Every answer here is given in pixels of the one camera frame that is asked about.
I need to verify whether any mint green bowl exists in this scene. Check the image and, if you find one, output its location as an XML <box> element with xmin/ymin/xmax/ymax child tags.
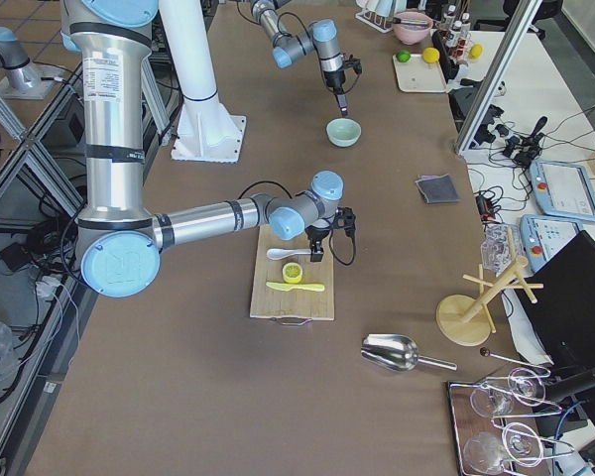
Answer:
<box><xmin>325</xmin><ymin>118</ymin><xmax>362</xmax><ymax>148</ymax></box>

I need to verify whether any yellow plastic knife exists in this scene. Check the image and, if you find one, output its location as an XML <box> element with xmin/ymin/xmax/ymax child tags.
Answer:
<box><xmin>266</xmin><ymin>282</ymin><xmax>325</xmax><ymax>293</ymax></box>

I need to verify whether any pink bowl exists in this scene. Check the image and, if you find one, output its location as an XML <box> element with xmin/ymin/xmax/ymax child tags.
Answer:
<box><xmin>393</xmin><ymin>11</ymin><xmax>433</xmax><ymax>45</ymax></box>

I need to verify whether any lower teach pendant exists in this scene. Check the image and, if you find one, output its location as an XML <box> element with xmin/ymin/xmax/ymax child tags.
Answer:
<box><xmin>520</xmin><ymin>214</ymin><xmax>583</xmax><ymax>273</ymax></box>

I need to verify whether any cream tray with bear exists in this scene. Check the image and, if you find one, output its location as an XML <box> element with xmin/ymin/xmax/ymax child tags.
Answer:
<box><xmin>392</xmin><ymin>54</ymin><xmax>447</xmax><ymax>93</ymax></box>

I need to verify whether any green lime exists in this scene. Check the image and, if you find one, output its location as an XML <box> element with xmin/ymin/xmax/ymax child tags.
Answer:
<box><xmin>396</xmin><ymin>50</ymin><xmax>411</xmax><ymax>62</ymax></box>

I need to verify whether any aluminium frame post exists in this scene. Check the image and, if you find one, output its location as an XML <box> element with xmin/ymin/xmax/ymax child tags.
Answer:
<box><xmin>454</xmin><ymin>0</ymin><xmax>542</xmax><ymax>156</ymax></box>

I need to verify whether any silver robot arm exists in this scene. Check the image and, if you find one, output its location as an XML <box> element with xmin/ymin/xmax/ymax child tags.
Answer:
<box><xmin>61</xmin><ymin>1</ymin><xmax>353</xmax><ymax>298</ymax></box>
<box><xmin>249</xmin><ymin>0</ymin><xmax>363</xmax><ymax>117</ymax></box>

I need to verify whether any white pedestal column base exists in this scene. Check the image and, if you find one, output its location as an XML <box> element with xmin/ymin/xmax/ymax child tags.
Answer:
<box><xmin>159</xmin><ymin>0</ymin><xmax>246</xmax><ymax>164</ymax></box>

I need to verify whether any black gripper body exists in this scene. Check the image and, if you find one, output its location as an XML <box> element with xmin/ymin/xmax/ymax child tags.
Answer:
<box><xmin>322</xmin><ymin>53</ymin><xmax>362</xmax><ymax>95</ymax></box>
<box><xmin>305</xmin><ymin>207</ymin><xmax>356</xmax><ymax>251</ymax></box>

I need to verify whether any metal scoop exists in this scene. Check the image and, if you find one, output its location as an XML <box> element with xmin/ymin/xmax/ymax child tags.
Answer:
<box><xmin>360</xmin><ymin>333</ymin><xmax>458</xmax><ymax>372</ymax></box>

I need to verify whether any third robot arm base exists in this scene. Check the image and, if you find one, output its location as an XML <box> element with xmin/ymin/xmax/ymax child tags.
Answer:
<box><xmin>0</xmin><ymin>27</ymin><xmax>52</xmax><ymax>100</ymax></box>

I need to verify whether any grey folded cloth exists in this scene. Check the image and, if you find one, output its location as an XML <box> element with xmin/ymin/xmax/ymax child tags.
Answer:
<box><xmin>416</xmin><ymin>175</ymin><xmax>460</xmax><ymax>204</ymax></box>

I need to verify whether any black monitor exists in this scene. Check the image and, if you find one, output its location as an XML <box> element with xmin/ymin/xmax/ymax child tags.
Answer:
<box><xmin>526</xmin><ymin>231</ymin><xmax>595</xmax><ymax>368</ymax></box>

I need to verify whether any lower wine glass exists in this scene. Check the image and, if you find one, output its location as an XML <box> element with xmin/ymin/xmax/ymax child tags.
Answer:
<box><xmin>463</xmin><ymin>422</ymin><xmax>544</xmax><ymax>475</ymax></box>

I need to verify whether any upper wine glass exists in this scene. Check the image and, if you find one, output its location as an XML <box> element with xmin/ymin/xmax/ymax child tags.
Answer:
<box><xmin>470</xmin><ymin>367</ymin><xmax>545</xmax><ymax>417</ymax></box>

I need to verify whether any upper teach pendant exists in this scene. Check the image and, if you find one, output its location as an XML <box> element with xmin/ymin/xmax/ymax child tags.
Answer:
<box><xmin>529</xmin><ymin>159</ymin><xmax>595</xmax><ymax>223</ymax></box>

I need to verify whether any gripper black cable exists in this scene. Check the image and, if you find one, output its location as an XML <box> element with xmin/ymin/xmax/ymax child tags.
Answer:
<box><xmin>328</xmin><ymin>220</ymin><xmax>357</xmax><ymax>267</ymax></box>

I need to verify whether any clear plastic container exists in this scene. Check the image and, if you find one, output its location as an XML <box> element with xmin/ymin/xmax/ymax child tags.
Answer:
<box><xmin>481</xmin><ymin>224</ymin><xmax>524</xmax><ymax>275</ymax></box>

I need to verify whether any teach pendant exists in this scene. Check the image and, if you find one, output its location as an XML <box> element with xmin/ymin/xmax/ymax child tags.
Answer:
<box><xmin>529</xmin><ymin>159</ymin><xmax>595</xmax><ymax>223</ymax></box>
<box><xmin>520</xmin><ymin>214</ymin><xmax>583</xmax><ymax>273</ymax></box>

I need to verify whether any yellow lemon slice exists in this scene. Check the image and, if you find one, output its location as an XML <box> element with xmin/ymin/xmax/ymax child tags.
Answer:
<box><xmin>282</xmin><ymin>262</ymin><xmax>303</xmax><ymax>284</ymax></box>

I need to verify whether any wire glass rack tray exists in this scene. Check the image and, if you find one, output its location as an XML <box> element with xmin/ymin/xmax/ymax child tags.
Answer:
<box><xmin>446</xmin><ymin>366</ymin><xmax>574</xmax><ymax>475</ymax></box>

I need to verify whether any wooden cup tree stand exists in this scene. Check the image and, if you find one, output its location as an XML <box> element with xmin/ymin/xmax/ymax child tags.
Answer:
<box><xmin>436</xmin><ymin>229</ymin><xmax>544</xmax><ymax>346</ymax></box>

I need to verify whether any white ceramic spoon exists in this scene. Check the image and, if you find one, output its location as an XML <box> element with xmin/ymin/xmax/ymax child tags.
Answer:
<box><xmin>266</xmin><ymin>248</ymin><xmax>310</xmax><ymax>261</ymax></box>

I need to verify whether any wine glass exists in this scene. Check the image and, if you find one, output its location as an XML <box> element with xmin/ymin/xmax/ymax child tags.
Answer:
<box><xmin>470</xmin><ymin>367</ymin><xmax>545</xmax><ymax>417</ymax></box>
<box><xmin>463</xmin><ymin>422</ymin><xmax>544</xmax><ymax>475</ymax></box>

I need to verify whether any yellow fruit on rack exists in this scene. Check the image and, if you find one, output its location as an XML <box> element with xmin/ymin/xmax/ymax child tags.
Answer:
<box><xmin>469</xmin><ymin>44</ymin><xmax>484</xmax><ymax>60</ymax></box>

